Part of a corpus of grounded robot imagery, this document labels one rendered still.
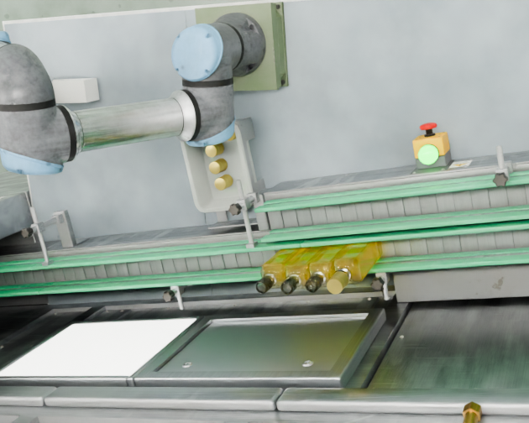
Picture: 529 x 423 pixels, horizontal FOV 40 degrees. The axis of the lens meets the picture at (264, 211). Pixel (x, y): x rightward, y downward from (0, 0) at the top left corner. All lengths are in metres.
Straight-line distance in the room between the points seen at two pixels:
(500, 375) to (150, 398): 0.67
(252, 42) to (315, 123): 0.27
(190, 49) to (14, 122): 0.42
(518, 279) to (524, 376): 0.36
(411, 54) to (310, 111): 0.29
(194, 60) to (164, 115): 0.14
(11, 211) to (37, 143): 0.90
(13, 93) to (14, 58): 0.08
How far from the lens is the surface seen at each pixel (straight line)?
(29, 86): 1.46
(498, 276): 1.73
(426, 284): 1.77
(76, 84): 2.11
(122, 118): 1.56
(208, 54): 1.62
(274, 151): 1.93
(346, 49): 1.83
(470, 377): 1.44
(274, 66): 1.81
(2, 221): 2.32
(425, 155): 1.71
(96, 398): 1.61
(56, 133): 1.49
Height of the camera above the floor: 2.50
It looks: 62 degrees down
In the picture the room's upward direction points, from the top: 125 degrees counter-clockwise
